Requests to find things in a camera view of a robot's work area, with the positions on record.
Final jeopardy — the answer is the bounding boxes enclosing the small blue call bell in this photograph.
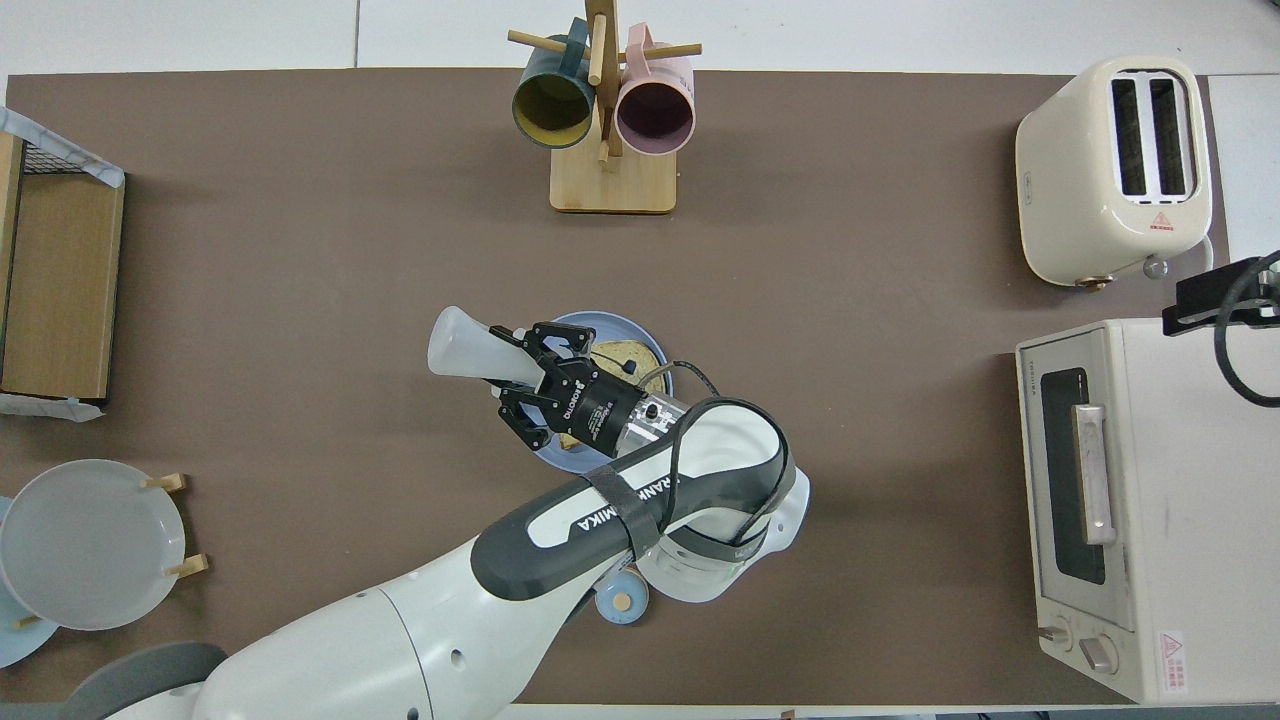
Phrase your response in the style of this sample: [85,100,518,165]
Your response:
[594,570,650,626]

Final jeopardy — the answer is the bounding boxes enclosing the brown table mat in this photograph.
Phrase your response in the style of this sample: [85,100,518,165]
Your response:
[0,68,1231,706]

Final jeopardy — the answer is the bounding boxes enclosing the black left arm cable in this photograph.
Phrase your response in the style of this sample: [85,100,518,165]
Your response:
[640,358,801,563]

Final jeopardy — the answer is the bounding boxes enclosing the black wire basket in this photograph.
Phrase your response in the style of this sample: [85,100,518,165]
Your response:
[20,140,81,176]

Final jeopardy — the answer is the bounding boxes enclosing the dark teal mug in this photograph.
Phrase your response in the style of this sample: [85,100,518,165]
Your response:
[511,18,598,150]

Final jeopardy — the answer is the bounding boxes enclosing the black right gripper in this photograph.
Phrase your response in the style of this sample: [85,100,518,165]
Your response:
[1162,252,1280,337]

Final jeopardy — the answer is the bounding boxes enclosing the marble patterned shelf panel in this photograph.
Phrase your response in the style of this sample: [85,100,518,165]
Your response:
[0,393,104,423]
[0,105,126,189]

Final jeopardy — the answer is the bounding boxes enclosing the toasted bread slice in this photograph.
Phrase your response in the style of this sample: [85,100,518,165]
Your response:
[560,340,668,451]

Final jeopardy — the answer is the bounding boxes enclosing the wooden plate rack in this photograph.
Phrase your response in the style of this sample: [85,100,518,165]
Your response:
[12,473,210,631]

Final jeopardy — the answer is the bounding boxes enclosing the blue round plate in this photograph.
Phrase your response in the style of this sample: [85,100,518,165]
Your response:
[535,311,674,476]
[0,495,59,669]

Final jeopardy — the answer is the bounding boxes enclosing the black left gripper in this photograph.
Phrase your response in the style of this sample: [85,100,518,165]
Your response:
[488,320,651,454]

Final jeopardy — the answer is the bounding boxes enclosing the wooden mug tree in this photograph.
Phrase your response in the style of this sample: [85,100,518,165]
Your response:
[507,0,703,215]

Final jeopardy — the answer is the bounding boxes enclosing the cream two-slot toaster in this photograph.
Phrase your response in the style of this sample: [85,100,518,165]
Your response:
[1015,55,1214,291]

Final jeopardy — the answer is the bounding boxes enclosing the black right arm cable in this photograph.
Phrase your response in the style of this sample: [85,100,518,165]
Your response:
[1213,250,1280,409]

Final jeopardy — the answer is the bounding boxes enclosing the wooden shelf unit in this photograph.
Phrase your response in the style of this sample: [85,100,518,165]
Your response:
[0,130,126,403]

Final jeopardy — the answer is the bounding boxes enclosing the white toaster oven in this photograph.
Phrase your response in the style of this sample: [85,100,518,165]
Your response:
[1015,318,1280,705]

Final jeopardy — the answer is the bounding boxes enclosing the grey round plate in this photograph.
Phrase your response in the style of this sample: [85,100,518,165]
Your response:
[0,459,187,632]

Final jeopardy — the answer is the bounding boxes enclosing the white squeeze bottle blue cap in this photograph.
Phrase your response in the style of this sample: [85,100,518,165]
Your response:
[427,306,546,389]

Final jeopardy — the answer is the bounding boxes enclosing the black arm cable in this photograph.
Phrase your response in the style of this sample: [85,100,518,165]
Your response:
[1213,250,1280,409]
[640,358,801,563]

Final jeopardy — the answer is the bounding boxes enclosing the pink mug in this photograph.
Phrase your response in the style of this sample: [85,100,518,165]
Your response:
[614,24,696,157]

